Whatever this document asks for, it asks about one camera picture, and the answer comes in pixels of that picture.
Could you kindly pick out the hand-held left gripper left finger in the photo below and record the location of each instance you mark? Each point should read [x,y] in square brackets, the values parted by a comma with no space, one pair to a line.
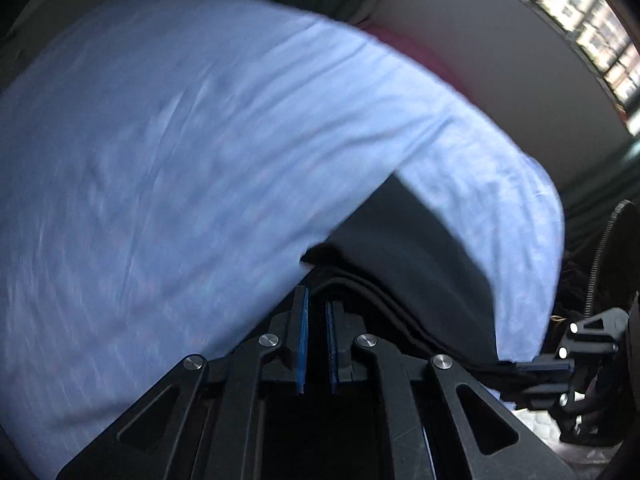
[300,345]

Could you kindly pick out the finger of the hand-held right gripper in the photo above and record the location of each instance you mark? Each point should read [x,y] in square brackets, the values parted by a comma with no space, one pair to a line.
[537,396]
[592,332]

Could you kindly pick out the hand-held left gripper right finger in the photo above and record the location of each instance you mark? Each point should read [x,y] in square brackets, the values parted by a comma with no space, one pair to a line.
[331,350]

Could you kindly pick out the black pants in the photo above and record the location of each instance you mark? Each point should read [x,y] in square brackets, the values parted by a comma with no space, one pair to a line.
[400,270]

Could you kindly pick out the bed with blue checked sheet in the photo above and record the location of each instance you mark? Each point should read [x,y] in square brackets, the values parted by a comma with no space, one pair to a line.
[175,160]

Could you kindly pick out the window with metal railing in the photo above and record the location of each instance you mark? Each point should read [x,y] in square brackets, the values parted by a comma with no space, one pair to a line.
[575,5]

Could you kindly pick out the purple quilt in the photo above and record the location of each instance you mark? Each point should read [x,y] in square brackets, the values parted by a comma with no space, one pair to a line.
[415,52]

